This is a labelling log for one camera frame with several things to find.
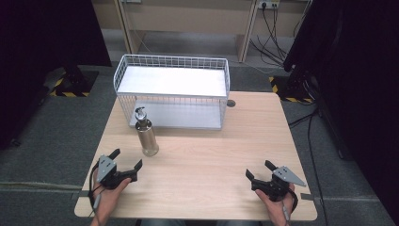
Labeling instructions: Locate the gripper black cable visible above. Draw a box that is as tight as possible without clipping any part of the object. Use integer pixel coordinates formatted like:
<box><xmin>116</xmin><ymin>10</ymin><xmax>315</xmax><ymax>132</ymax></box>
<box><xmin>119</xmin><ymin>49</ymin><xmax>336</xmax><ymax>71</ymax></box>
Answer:
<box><xmin>280</xmin><ymin>187</ymin><xmax>299</xmax><ymax>225</ymax></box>
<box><xmin>88</xmin><ymin>162</ymin><xmax>107</xmax><ymax>218</ymax></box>

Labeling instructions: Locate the black curtain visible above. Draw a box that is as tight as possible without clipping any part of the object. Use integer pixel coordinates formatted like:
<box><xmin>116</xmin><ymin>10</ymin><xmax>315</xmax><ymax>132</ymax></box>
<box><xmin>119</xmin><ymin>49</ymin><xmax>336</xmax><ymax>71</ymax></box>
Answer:
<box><xmin>282</xmin><ymin>0</ymin><xmax>399</xmax><ymax>218</ymax></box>
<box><xmin>0</xmin><ymin>0</ymin><xmax>112</xmax><ymax>151</ymax></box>

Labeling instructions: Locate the steel oil dispenser bottle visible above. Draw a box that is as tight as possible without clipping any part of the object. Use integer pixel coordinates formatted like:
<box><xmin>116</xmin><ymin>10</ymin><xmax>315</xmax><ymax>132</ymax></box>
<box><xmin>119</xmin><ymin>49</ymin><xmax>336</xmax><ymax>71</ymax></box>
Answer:
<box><xmin>134</xmin><ymin>106</ymin><xmax>160</xmax><ymax>157</ymax></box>

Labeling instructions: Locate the black floor cable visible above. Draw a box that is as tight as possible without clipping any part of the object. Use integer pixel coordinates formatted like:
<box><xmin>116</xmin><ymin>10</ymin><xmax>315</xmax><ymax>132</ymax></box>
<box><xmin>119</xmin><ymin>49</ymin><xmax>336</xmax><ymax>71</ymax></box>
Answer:
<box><xmin>287</xmin><ymin>106</ymin><xmax>330</xmax><ymax>226</ymax></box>

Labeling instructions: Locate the black cable bundle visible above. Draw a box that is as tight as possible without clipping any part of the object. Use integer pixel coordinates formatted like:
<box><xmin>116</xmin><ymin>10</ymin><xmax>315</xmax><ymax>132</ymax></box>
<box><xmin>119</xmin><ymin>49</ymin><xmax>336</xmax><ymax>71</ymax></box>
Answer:
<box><xmin>248</xmin><ymin>4</ymin><xmax>311</xmax><ymax>68</ymax></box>

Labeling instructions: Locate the black stand base striped tape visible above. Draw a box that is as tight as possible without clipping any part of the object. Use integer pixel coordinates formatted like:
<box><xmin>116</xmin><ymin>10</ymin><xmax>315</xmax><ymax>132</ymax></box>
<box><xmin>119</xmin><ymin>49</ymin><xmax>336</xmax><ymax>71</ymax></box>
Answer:
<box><xmin>268</xmin><ymin>70</ymin><xmax>316</xmax><ymax>104</ymax></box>
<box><xmin>43</xmin><ymin>64</ymin><xmax>100</xmax><ymax>98</ymax></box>

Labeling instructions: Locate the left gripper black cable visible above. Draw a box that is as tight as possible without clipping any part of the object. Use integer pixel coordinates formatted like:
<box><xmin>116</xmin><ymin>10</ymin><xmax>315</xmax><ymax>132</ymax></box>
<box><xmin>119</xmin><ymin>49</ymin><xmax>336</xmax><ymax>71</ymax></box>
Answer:
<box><xmin>88</xmin><ymin>162</ymin><xmax>107</xmax><ymax>218</ymax></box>

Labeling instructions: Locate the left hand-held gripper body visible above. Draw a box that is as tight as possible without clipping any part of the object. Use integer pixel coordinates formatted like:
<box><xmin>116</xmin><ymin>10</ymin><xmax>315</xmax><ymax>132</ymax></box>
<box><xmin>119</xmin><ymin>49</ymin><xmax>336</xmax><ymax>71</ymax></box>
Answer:
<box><xmin>96</xmin><ymin>154</ymin><xmax>138</xmax><ymax>190</ymax></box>

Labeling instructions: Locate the white wall power socket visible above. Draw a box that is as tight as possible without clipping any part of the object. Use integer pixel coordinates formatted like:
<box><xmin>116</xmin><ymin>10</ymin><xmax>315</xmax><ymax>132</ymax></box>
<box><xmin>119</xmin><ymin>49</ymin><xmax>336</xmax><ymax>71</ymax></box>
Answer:
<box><xmin>257</xmin><ymin>0</ymin><xmax>280</xmax><ymax>9</ymax></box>

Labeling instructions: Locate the white wire two-tier shelf rack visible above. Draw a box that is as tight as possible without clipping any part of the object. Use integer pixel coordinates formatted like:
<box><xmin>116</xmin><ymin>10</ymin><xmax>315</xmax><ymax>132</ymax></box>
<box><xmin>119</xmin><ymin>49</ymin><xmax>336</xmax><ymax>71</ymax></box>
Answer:
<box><xmin>113</xmin><ymin>54</ymin><xmax>231</xmax><ymax>131</ymax></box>

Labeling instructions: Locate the person's left hand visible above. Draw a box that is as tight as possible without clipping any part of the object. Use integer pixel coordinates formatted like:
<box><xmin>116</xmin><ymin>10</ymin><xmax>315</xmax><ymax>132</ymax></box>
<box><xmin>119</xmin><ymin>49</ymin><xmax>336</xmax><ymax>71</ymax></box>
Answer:
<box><xmin>92</xmin><ymin>168</ymin><xmax>133</xmax><ymax>221</ymax></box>

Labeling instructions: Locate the person's right hand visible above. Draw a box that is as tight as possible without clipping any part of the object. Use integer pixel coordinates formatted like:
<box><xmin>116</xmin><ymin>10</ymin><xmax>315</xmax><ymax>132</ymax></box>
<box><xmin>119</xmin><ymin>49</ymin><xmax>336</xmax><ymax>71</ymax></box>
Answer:
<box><xmin>254</xmin><ymin>183</ymin><xmax>296</xmax><ymax>225</ymax></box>

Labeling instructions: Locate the beige wooden cabinet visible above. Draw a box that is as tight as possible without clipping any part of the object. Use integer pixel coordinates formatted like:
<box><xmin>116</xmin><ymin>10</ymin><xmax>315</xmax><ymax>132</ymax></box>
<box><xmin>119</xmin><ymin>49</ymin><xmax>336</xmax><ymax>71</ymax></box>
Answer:
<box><xmin>91</xmin><ymin>0</ymin><xmax>310</xmax><ymax>63</ymax></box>

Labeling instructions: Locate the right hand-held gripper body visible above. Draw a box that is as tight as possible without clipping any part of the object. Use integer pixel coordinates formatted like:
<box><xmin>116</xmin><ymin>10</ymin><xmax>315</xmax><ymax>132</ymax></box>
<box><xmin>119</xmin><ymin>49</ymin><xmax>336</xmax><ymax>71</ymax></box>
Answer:
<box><xmin>250</xmin><ymin>165</ymin><xmax>308</xmax><ymax>202</ymax></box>

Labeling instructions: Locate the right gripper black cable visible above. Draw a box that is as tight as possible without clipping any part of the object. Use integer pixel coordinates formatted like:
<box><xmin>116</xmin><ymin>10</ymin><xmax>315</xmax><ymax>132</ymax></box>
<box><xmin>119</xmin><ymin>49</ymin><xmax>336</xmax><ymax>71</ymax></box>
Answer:
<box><xmin>280</xmin><ymin>187</ymin><xmax>299</xmax><ymax>225</ymax></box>

